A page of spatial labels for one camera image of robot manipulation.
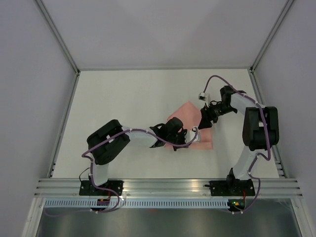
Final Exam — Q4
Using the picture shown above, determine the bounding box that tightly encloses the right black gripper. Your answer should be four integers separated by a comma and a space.
198, 102, 236, 130

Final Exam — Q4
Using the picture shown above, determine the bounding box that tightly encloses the pink satin napkin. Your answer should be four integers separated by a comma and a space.
167, 101, 213, 150

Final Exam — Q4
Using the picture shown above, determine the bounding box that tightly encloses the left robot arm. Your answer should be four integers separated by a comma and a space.
86, 117, 189, 196

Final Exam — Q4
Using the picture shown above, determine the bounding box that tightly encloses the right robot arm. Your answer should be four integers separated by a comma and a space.
198, 86, 279, 195

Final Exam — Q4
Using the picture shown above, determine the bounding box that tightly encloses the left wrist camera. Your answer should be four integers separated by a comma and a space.
185, 127, 200, 143

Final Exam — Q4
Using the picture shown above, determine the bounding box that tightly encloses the back aluminium frame bar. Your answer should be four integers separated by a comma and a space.
79, 66, 251, 72

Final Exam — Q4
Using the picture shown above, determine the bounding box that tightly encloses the right side frame rail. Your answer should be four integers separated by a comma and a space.
248, 71, 287, 178

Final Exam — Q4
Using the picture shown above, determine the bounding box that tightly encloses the frame rail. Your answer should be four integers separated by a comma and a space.
248, 71, 287, 178
46, 71, 81, 178

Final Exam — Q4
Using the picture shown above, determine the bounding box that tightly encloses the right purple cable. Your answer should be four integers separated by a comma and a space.
203, 75, 271, 216

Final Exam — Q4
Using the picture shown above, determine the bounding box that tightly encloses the purple cable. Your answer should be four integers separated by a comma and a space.
81, 127, 198, 213
203, 75, 271, 216

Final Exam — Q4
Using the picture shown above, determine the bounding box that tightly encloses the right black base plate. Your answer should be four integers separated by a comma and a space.
208, 179, 255, 197

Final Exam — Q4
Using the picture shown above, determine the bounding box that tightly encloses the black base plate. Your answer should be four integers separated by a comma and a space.
208, 179, 255, 197
79, 180, 123, 196

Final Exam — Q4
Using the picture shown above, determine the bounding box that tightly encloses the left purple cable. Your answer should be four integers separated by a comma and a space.
81, 127, 198, 213

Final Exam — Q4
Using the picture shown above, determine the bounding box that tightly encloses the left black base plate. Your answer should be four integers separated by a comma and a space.
79, 180, 123, 196

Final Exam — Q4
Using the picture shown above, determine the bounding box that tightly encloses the left side frame rail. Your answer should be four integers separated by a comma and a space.
46, 71, 81, 178

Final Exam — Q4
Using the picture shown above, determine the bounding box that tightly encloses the right aluminium frame post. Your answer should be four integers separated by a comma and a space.
248, 0, 296, 74

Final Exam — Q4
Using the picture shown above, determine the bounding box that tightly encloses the aluminium frame post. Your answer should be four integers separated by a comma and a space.
33, 0, 80, 75
248, 0, 296, 74

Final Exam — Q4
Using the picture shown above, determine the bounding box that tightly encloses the front aluminium rail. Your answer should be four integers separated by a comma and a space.
34, 178, 303, 199

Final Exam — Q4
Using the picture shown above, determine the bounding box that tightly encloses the white slotted cable duct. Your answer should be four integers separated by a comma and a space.
44, 198, 229, 209

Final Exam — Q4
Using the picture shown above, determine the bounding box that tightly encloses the left aluminium frame post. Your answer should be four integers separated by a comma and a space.
33, 0, 80, 75

